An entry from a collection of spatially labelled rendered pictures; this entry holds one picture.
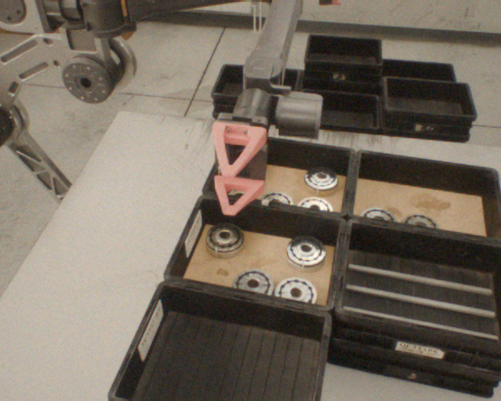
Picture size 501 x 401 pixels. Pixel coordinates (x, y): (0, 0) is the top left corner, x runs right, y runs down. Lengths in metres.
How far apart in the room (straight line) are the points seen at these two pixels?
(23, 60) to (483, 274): 1.44
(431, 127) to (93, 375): 1.78
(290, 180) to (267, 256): 0.32
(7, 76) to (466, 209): 1.45
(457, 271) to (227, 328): 0.61
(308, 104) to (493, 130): 2.87
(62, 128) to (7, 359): 2.18
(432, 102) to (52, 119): 2.29
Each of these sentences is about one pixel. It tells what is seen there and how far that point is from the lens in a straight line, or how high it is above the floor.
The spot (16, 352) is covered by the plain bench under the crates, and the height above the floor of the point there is 0.70.
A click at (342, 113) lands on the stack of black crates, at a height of 0.38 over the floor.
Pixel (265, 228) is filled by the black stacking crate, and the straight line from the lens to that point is 1.41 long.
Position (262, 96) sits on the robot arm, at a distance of 0.75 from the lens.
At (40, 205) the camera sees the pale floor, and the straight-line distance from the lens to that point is 2.92.
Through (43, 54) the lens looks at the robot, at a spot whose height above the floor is 1.14.
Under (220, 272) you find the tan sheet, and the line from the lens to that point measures 1.34.
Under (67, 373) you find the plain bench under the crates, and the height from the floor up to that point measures 0.70.
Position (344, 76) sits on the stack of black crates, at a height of 0.51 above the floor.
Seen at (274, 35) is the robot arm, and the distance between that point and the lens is 0.93.
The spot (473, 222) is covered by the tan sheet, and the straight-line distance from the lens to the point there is 1.59.
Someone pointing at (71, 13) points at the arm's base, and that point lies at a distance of 1.17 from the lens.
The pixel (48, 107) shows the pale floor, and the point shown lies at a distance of 3.69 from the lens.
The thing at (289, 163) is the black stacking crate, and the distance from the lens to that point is 1.63.
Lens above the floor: 1.87
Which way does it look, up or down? 43 degrees down
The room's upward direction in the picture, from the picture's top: straight up
